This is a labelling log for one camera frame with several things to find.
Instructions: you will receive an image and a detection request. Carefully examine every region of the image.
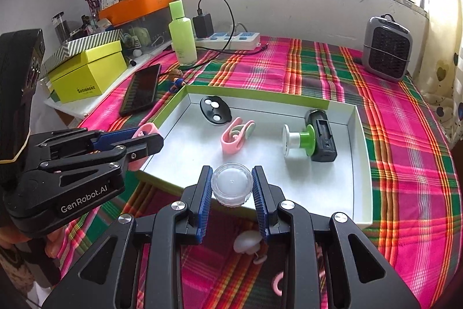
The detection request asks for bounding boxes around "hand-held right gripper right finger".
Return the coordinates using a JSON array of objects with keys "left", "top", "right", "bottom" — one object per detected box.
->
[{"left": 251, "top": 165, "right": 422, "bottom": 309}]

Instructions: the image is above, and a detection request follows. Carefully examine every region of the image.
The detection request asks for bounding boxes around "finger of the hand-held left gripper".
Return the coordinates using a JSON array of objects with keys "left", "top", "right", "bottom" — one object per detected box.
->
[
  {"left": 18, "top": 133, "right": 164, "bottom": 184},
  {"left": 27, "top": 127, "right": 141, "bottom": 167}
]

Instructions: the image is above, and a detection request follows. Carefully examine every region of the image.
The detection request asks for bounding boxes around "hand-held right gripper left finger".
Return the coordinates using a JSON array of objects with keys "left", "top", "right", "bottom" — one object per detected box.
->
[{"left": 41, "top": 165, "right": 214, "bottom": 309}]

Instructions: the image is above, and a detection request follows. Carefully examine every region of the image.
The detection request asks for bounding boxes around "pink silicone clip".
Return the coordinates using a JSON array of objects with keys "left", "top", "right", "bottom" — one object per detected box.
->
[
  {"left": 271, "top": 271, "right": 288, "bottom": 297},
  {"left": 128, "top": 124, "right": 160, "bottom": 172},
  {"left": 315, "top": 244, "right": 328, "bottom": 281},
  {"left": 221, "top": 117, "right": 257, "bottom": 155}
]

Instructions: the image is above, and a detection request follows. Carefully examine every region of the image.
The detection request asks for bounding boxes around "clear round jar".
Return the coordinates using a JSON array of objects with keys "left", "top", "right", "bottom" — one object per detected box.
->
[{"left": 211, "top": 164, "right": 254, "bottom": 207}]

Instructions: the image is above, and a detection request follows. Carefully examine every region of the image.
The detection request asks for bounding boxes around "green white cardboard box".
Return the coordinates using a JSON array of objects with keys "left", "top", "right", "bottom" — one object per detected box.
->
[{"left": 137, "top": 85, "right": 373, "bottom": 228}]

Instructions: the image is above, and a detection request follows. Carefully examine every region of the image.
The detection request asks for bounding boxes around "grey mushroom knob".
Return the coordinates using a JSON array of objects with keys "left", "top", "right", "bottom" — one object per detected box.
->
[{"left": 233, "top": 231, "right": 268, "bottom": 264}]

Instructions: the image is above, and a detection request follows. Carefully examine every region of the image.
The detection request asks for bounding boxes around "white green spool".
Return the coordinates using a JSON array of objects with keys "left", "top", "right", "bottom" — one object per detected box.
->
[{"left": 282, "top": 124, "right": 318, "bottom": 159}]

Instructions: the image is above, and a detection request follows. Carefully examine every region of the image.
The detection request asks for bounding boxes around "black battery case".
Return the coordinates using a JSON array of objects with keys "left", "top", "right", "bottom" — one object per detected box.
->
[{"left": 304, "top": 109, "right": 338, "bottom": 164}]

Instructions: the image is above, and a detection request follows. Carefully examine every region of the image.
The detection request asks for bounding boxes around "black white oval disc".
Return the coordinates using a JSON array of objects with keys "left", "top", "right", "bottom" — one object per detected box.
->
[{"left": 200, "top": 96, "right": 232, "bottom": 124}]

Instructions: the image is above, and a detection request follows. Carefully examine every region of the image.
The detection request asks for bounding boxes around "person's left hand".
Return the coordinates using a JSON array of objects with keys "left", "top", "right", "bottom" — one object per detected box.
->
[{"left": 45, "top": 236, "right": 65, "bottom": 258}]

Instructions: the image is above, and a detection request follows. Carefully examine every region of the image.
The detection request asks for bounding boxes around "white side shelf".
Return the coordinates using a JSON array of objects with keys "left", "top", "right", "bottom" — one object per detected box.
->
[{"left": 43, "top": 41, "right": 170, "bottom": 118}]

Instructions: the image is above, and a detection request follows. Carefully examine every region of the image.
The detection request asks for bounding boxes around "black smartphone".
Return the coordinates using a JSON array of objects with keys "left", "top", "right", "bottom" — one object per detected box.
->
[{"left": 119, "top": 63, "right": 162, "bottom": 116}]

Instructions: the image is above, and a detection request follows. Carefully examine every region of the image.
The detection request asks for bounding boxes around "yellow cardboard box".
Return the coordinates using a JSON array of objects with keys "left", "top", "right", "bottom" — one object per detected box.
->
[{"left": 48, "top": 40, "right": 129, "bottom": 104}]

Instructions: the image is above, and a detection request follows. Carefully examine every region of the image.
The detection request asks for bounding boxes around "striped box lid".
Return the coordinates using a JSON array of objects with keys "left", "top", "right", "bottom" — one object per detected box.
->
[{"left": 40, "top": 29, "right": 124, "bottom": 78}]

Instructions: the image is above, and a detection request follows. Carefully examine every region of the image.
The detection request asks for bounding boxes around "light green bottle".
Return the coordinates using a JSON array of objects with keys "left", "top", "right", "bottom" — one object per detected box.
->
[{"left": 168, "top": 0, "right": 198, "bottom": 65}]

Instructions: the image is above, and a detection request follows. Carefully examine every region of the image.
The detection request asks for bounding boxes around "clear plastic container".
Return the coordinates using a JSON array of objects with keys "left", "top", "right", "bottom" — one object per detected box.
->
[{"left": 119, "top": 10, "right": 174, "bottom": 52}]

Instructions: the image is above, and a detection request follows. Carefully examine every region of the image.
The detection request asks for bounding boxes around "dark glass jar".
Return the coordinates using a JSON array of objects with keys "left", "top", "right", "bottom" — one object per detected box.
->
[{"left": 51, "top": 12, "right": 71, "bottom": 42}]

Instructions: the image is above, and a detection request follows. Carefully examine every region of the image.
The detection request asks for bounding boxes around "black power adapter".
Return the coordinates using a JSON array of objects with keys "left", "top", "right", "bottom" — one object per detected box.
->
[{"left": 192, "top": 13, "right": 215, "bottom": 39}]

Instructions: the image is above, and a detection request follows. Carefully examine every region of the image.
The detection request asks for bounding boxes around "orange storage box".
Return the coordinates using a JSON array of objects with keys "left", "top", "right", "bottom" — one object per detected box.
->
[{"left": 98, "top": 0, "right": 174, "bottom": 25}]

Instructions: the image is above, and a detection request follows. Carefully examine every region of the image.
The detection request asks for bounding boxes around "white power strip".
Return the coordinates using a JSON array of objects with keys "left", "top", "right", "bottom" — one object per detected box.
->
[{"left": 194, "top": 31, "right": 261, "bottom": 51}]

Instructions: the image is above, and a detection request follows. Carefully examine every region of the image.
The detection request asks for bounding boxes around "pink green plaid blanket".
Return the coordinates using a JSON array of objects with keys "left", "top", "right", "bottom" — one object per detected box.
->
[{"left": 58, "top": 36, "right": 456, "bottom": 309}]

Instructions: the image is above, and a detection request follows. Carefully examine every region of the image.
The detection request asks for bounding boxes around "grey space heater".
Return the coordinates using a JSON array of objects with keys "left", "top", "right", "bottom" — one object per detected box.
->
[{"left": 363, "top": 15, "right": 413, "bottom": 83}]

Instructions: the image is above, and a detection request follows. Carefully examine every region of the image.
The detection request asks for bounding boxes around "cream printed curtain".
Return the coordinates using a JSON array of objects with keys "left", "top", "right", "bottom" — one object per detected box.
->
[{"left": 412, "top": 27, "right": 463, "bottom": 143}]

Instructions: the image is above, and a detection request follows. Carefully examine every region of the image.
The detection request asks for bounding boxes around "small blue orange keychain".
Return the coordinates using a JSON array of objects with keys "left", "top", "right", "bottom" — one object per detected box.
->
[{"left": 168, "top": 68, "right": 186, "bottom": 94}]

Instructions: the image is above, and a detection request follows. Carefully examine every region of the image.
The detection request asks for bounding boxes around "black charging cable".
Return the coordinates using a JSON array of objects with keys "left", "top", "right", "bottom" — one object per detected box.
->
[{"left": 159, "top": 0, "right": 268, "bottom": 76}]

